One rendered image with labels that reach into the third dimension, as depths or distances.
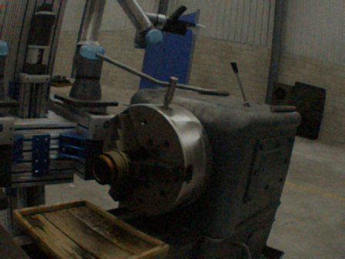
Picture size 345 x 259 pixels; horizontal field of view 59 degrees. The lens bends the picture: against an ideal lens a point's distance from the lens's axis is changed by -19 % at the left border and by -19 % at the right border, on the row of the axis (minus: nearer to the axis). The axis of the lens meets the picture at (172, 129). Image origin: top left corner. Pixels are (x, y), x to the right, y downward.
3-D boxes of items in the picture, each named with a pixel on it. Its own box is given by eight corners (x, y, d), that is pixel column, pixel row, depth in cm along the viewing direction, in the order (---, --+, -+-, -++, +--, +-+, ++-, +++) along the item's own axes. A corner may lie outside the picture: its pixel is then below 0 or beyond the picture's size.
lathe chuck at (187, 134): (114, 179, 121) (137, 89, 113) (184, 228, 104) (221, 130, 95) (95, 183, 114) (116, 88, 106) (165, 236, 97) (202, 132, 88)
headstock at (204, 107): (203, 171, 179) (216, 91, 172) (286, 198, 150) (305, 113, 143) (112, 192, 133) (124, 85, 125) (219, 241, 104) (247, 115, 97)
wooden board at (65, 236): (85, 208, 113) (85, 197, 112) (168, 256, 91) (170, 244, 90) (13, 221, 89) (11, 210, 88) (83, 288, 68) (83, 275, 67)
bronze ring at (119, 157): (113, 142, 98) (88, 148, 91) (138, 153, 93) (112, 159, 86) (112, 174, 101) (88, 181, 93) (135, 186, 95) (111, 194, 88)
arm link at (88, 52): (77, 75, 143) (82, 44, 141) (73, 72, 155) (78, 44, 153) (103, 77, 148) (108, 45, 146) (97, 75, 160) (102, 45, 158)
